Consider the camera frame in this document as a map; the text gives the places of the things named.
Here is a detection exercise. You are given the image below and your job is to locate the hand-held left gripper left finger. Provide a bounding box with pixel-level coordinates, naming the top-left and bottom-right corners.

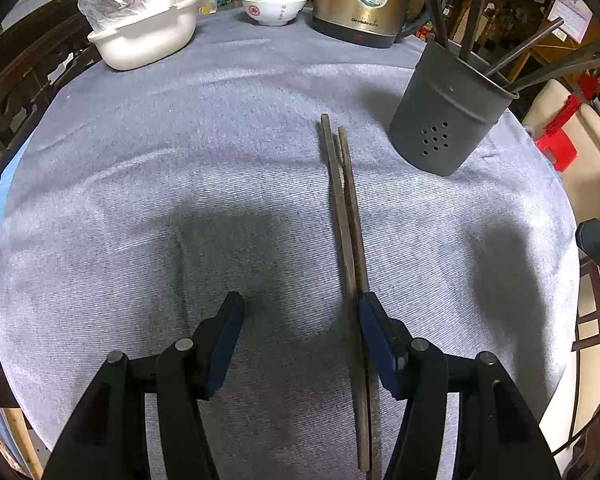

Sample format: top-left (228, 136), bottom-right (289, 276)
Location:
top-left (42, 291), bottom-right (246, 480)

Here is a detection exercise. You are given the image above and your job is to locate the gold electric kettle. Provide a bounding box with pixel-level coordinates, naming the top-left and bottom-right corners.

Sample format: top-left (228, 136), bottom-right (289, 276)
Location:
top-left (312, 0), bottom-right (422, 50)

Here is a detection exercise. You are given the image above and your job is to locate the bundle of dark chopsticks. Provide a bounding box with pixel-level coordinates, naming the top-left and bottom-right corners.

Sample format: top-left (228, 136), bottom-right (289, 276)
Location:
top-left (415, 0), bottom-right (600, 97)

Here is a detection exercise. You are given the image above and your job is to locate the grey metal chopstick holder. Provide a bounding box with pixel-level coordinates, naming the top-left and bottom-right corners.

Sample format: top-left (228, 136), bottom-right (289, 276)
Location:
top-left (390, 40), bottom-right (520, 177)

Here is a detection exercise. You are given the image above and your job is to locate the person's right forearm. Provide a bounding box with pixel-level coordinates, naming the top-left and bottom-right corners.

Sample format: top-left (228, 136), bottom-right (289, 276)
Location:
top-left (562, 390), bottom-right (600, 480)

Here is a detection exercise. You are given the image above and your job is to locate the white bowl with red emblem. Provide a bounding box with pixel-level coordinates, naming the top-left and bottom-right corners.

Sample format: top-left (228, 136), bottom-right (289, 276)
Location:
top-left (242, 0), bottom-right (307, 27)

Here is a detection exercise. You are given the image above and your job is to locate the dark wooden sideboard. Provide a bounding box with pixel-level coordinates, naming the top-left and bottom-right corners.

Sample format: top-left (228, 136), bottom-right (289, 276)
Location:
top-left (0, 10), bottom-right (101, 201)

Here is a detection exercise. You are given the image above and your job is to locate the red plastic stool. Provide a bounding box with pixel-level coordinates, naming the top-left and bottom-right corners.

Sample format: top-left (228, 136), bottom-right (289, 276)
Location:
top-left (535, 132), bottom-right (579, 172)

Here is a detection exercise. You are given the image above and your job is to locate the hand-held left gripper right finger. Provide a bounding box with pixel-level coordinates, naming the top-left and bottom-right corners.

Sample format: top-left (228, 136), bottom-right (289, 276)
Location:
top-left (357, 292), bottom-right (563, 480)

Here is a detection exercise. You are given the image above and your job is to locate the grey tablecloth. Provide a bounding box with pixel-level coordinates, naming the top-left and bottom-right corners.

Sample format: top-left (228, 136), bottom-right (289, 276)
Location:
top-left (0, 7), bottom-right (581, 480)

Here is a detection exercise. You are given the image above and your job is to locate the wall calendar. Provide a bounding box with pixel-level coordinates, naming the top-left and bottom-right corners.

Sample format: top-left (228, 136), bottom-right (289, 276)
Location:
top-left (555, 0), bottom-right (594, 44)

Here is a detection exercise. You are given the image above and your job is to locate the white plastic basin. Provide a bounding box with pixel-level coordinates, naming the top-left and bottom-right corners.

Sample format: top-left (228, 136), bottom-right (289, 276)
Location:
top-left (87, 0), bottom-right (216, 72)

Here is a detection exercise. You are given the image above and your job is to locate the blue plastic table cover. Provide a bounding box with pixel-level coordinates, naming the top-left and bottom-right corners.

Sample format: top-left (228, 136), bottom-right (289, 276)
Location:
top-left (0, 145), bottom-right (18, 266)

